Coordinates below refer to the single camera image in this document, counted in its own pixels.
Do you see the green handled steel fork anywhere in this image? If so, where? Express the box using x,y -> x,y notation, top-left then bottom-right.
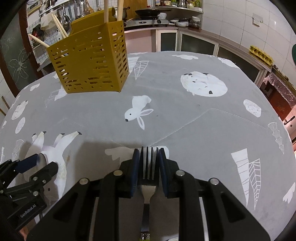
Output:
138,147 -> 159,240

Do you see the grey patterned tablecloth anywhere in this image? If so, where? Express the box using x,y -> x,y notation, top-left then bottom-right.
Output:
1,52 -> 295,240

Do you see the dark wooden glass door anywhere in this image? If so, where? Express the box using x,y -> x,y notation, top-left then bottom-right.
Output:
1,1 -> 44,96

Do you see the yellow perforated utensil holder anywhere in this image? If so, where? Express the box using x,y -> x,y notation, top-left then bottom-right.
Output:
47,11 -> 130,93

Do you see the yellow egg tray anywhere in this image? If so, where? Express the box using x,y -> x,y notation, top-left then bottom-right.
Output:
249,45 -> 273,66

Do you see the steel gas stove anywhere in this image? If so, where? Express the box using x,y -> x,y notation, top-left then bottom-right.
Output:
123,20 -> 170,28

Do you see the steel cooking pot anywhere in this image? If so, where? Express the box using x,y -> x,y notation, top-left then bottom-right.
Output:
111,6 -> 130,21

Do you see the black wok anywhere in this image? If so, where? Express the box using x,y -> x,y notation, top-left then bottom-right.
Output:
135,9 -> 171,20

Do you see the corner spice shelf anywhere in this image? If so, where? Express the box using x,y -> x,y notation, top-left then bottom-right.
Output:
153,1 -> 204,14

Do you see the green round wall plate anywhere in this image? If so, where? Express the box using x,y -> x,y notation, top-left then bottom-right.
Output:
292,44 -> 296,65

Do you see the white wall socket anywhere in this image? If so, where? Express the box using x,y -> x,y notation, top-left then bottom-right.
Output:
252,13 -> 263,27

